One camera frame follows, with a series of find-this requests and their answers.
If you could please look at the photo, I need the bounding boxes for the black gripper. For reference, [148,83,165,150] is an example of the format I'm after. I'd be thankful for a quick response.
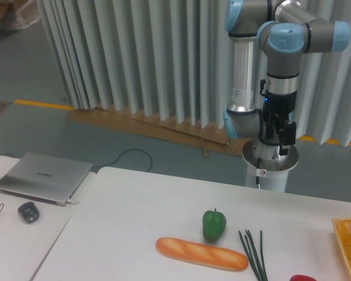
[259,90,297,146]

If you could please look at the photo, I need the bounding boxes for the orange baguette bread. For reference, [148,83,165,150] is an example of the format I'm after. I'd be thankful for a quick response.
[156,237,249,271]

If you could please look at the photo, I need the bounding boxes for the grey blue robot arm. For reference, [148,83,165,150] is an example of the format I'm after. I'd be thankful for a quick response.
[223,1,350,172]

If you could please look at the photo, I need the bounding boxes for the flat brown cardboard sheet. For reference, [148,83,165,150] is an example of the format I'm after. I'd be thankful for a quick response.
[69,107,248,156]

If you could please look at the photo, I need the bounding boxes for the green bell pepper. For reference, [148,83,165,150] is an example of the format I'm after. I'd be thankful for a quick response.
[202,208,227,243]

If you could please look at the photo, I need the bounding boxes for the pale folding screen divider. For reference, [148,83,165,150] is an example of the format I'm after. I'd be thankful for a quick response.
[38,1,351,145]

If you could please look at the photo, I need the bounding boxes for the green chives bunch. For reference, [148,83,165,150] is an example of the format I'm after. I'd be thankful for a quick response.
[238,229,268,281]

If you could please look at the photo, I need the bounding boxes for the red bell pepper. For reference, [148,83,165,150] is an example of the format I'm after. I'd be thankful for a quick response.
[290,275,316,281]

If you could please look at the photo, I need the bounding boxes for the white usb plug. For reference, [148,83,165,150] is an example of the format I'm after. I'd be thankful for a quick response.
[67,199,80,205]

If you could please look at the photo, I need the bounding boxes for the silver laptop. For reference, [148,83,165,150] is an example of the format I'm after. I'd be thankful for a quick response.
[0,152,92,206]

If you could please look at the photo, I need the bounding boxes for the black computer mouse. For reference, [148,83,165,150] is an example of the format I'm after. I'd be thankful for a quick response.
[18,201,40,224]

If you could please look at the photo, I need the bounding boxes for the cardboard boxes in plastic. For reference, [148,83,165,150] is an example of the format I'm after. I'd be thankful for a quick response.
[0,0,41,30]

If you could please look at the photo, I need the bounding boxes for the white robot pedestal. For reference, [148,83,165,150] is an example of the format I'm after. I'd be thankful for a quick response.
[243,139,299,193]

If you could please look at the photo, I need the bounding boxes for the black laptop power cable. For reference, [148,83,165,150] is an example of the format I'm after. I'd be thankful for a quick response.
[92,149,153,172]

